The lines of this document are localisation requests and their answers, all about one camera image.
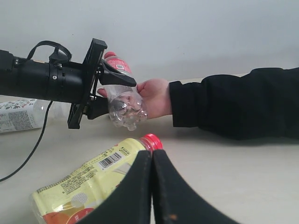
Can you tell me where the clear bottle white floral label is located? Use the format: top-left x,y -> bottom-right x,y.
0,98 -> 71,133

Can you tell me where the black sleeved forearm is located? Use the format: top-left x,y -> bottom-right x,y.
169,68 -> 299,140

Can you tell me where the person's open bare hand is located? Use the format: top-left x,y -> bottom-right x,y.
97,78 -> 173,119

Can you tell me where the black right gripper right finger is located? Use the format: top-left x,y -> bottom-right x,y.
152,150 -> 237,224

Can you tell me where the yellow juice bottle red cap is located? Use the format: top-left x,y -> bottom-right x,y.
30,133 -> 163,224

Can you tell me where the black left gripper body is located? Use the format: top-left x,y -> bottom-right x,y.
67,38 -> 107,129

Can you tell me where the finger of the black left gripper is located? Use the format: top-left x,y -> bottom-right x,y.
85,96 -> 109,119
99,60 -> 137,87

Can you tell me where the clear cola bottle red label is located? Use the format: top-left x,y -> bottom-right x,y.
102,51 -> 149,131

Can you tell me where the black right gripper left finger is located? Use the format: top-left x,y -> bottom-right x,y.
79,151 -> 152,224

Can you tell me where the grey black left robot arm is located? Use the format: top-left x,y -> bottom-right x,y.
0,39 -> 136,129

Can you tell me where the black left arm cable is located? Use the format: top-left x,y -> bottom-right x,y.
0,41 -> 72,182

